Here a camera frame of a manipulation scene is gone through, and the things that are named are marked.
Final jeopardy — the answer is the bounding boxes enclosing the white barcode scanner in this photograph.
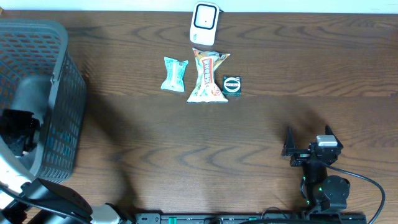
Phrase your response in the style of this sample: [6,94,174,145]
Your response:
[190,2,220,46]

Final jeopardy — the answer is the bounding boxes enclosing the small green round-logo box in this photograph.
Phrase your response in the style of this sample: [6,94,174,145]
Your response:
[222,76,241,97]

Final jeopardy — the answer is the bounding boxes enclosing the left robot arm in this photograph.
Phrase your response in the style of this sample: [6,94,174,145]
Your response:
[1,109,135,223]

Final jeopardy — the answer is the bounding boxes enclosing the teal snack pack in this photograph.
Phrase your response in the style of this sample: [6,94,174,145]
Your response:
[161,57,189,92]

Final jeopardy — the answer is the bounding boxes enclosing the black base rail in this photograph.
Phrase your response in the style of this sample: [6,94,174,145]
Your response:
[134,212,367,224]

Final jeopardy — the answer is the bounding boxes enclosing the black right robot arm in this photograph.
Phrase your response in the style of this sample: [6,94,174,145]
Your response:
[282,126,350,220]

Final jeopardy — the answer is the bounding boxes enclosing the yellow snack bag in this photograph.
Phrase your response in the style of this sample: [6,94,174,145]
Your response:
[187,47,230,103]

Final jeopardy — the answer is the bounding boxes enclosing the blue mouthwash bottle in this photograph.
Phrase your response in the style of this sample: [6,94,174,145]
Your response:
[46,124,77,159]

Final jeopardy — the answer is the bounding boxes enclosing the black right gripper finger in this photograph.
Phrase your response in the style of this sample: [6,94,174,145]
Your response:
[325,125,343,149]
[282,127,295,152]

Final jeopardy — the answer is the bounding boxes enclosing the grey plastic mesh basket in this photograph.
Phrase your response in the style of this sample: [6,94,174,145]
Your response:
[1,19,87,184]

